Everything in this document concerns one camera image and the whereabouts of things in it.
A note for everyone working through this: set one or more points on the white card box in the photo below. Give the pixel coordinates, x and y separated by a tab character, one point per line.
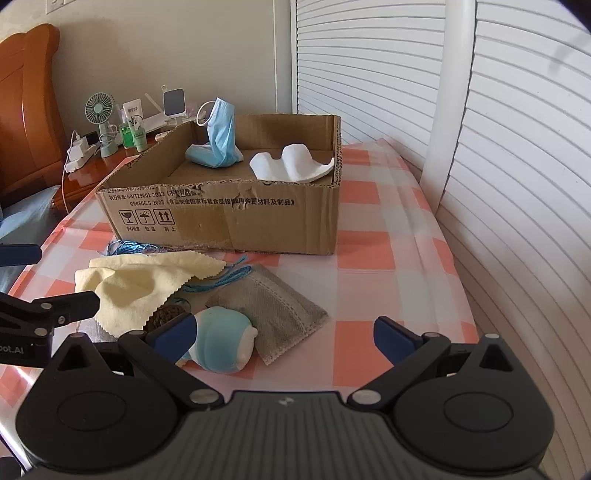
133	107

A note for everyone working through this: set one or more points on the blue grey bedsheet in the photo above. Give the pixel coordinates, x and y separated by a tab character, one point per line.
23	217

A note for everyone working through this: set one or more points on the cardboard box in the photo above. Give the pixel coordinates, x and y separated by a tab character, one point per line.
277	221

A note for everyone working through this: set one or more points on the yellow cloth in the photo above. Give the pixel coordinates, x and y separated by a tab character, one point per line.
138	286

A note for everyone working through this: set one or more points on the blue face mask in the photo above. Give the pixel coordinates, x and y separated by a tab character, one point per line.
221	129

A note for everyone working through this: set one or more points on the wooden nightstand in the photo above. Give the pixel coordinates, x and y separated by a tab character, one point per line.
92	180

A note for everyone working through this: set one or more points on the blue white plush toy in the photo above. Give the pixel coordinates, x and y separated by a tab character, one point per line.
221	339

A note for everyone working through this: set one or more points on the wooden headboard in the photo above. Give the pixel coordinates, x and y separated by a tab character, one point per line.
27	115

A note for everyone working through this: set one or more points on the white power strip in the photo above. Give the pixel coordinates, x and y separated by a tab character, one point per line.
83	159

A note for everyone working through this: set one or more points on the white charger plug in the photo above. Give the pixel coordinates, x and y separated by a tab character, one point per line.
79	145

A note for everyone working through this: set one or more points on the green desk fan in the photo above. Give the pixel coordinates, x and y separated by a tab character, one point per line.
98	108

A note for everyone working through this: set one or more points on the white louvred wardrobe door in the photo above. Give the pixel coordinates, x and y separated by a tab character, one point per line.
531	230
369	69

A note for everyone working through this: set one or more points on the pink checkered tablecloth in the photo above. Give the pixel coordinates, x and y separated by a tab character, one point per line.
369	277

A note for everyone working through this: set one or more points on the white wardrobe post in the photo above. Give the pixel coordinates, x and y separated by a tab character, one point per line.
455	92

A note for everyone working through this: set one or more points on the white folded cloth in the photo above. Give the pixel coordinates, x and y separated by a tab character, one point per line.
295	161

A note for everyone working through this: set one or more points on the green sanitizer bottle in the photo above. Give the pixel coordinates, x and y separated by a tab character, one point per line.
141	136
125	134

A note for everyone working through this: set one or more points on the brown hair scrunchie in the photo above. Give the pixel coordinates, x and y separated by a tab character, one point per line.
171	314

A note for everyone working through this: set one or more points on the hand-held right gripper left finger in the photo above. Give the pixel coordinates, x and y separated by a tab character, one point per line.
178	334

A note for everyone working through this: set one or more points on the white square grey-faced device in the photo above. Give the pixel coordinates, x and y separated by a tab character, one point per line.
173	102

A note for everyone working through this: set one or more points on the grey face mask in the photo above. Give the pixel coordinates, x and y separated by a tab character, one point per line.
277	309

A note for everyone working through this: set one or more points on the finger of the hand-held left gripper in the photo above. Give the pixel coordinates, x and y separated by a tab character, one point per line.
21	254
74	304

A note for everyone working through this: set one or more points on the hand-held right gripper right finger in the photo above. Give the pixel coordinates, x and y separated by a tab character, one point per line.
392	339

